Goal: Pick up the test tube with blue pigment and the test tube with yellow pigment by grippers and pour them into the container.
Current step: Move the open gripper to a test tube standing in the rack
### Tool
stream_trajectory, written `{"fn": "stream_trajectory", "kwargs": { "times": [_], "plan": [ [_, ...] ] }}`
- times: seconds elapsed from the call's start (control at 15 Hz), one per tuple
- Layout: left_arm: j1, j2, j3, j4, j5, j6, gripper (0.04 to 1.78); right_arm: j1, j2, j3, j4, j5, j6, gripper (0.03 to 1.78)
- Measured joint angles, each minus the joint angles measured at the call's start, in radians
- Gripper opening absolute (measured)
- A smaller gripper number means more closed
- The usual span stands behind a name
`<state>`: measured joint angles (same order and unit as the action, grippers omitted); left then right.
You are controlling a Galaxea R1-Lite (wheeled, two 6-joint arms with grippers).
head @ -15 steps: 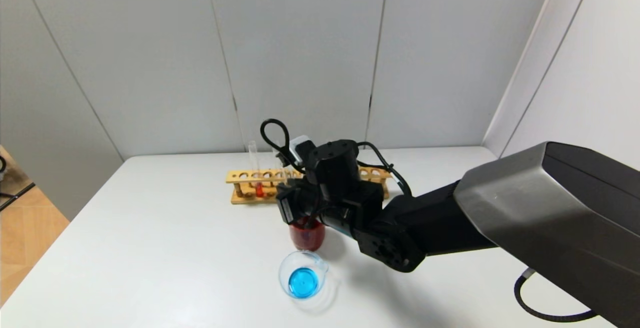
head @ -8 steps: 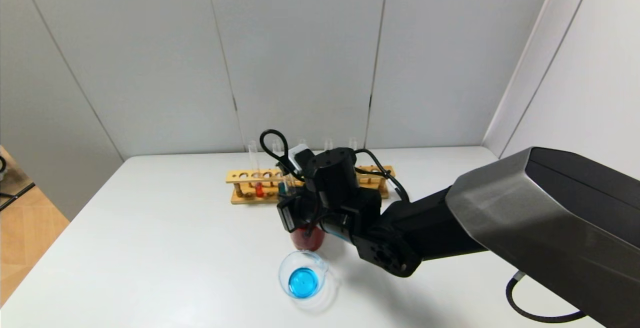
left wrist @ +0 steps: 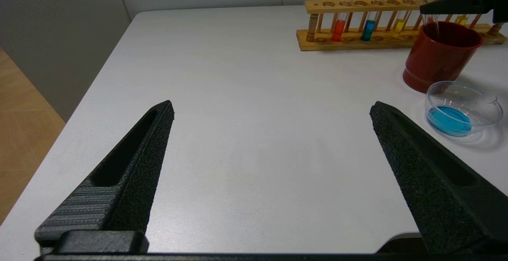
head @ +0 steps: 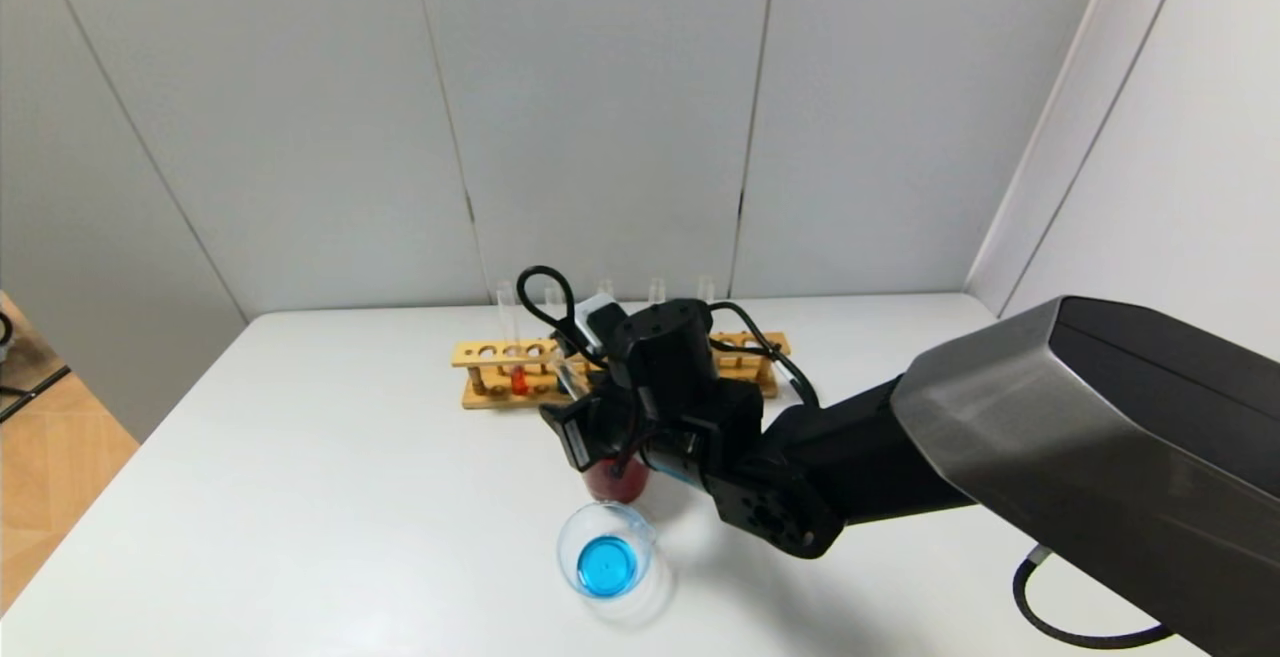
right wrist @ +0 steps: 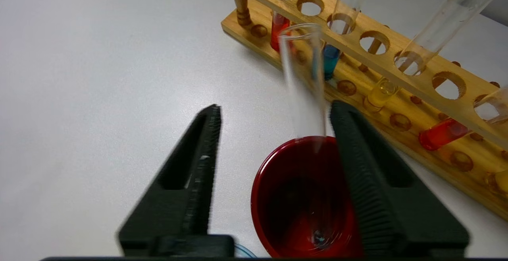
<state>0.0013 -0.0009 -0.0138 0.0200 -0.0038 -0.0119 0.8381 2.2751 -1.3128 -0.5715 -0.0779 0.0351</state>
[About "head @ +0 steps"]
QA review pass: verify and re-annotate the clear glass dish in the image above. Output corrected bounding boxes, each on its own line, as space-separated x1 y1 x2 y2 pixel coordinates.
556 500 673 628

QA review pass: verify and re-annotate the glass test tube blue pigment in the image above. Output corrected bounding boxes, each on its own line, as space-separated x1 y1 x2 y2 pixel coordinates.
553 347 593 406
545 277 575 396

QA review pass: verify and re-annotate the black cable under arm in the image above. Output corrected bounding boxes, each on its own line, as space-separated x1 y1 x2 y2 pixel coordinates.
1012 545 1173 651

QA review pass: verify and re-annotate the black metal bar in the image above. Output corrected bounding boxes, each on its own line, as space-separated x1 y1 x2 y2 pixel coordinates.
0 365 72 426

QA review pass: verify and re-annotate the red plastic cup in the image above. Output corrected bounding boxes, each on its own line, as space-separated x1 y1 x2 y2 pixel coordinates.
583 457 653 505

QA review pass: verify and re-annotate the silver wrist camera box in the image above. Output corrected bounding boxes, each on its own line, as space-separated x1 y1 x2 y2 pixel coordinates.
572 297 631 356

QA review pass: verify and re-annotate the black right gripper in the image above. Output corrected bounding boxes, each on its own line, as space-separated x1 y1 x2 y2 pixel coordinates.
538 391 646 473

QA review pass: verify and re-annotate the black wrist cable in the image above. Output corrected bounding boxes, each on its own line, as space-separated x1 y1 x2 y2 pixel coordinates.
710 302 821 408

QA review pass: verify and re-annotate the wooden test tube rack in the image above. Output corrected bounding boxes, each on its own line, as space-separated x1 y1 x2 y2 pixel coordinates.
451 331 791 411

